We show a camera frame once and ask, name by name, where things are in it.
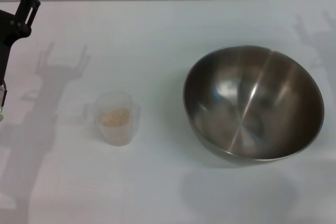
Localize stainless steel mixing bowl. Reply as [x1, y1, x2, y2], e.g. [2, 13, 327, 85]
[183, 45, 326, 166]

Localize white rice grains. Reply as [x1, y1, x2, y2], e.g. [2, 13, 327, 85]
[99, 106, 131, 146]

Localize clear plastic measuring cup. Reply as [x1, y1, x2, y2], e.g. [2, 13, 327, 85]
[83, 91, 142, 146]

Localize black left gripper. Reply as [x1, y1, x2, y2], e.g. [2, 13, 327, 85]
[0, 0, 41, 86]

